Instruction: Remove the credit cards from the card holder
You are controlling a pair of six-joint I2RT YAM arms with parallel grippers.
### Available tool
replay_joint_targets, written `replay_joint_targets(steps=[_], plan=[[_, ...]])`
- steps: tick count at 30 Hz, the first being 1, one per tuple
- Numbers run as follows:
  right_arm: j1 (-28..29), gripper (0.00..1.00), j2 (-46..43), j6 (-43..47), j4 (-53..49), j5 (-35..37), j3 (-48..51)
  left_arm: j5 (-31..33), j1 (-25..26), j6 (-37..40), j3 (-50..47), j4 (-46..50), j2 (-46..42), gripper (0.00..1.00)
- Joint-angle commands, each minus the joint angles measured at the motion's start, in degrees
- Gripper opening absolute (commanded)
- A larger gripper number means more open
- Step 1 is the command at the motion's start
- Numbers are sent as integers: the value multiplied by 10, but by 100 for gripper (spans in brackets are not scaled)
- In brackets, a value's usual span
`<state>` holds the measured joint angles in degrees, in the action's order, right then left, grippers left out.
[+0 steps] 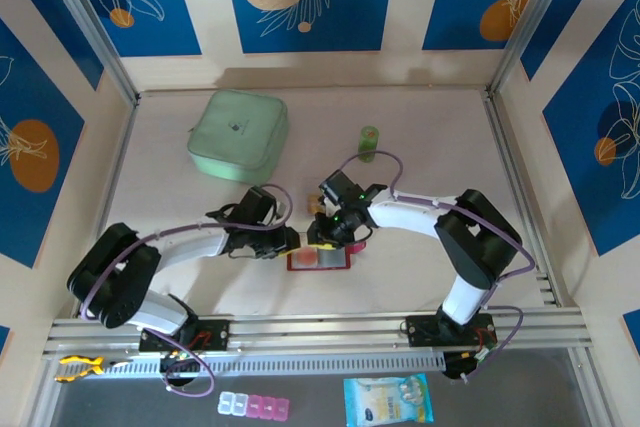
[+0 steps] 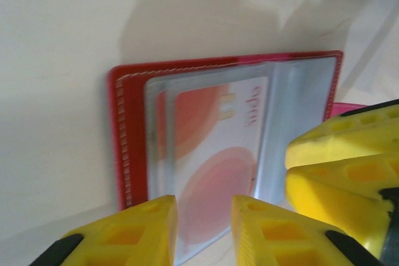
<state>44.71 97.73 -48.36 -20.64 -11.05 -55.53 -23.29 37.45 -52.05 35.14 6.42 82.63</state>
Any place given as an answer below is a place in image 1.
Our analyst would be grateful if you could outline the red card holder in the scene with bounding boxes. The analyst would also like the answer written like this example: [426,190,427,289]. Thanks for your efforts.
[286,240,369,272]

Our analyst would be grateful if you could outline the small green cylinder bottle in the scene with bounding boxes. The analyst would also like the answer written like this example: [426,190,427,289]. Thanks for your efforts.
[357,125,381,164]

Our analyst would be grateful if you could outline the mint green zip case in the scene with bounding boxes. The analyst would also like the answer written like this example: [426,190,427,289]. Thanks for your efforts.
[186,89,290,185]

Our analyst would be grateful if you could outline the white and pink pill organizer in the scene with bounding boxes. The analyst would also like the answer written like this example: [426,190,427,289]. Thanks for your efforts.
[217,390,291,421]

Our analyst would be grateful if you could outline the blue wet wipes packet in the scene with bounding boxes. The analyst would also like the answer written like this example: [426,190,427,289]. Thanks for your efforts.
[343,372,435,427]

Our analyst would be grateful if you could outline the aluminium mounting rail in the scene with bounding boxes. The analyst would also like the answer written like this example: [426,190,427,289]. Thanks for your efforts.
[42,307,594,359]

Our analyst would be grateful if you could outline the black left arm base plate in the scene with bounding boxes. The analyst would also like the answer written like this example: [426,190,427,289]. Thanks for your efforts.
[138,317,231,353]

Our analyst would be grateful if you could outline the grey slotted cable duct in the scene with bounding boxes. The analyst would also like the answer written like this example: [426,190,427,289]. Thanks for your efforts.
[53,351,446,379]

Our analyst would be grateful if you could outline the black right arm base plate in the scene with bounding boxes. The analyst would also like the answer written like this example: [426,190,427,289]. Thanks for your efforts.
[403,313,497,348]

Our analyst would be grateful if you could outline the aluminium table side rail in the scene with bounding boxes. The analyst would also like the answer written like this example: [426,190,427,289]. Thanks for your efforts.
[74,96,139,318]
[484,91,571,308]

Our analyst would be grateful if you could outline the yellow handled pliers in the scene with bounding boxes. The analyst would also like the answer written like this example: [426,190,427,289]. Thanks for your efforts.
[53,355,134,384]

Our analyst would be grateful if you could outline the aluminium frame post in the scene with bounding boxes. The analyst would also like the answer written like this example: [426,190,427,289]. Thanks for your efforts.
[488,0,571,94]
[37,0,140,104]

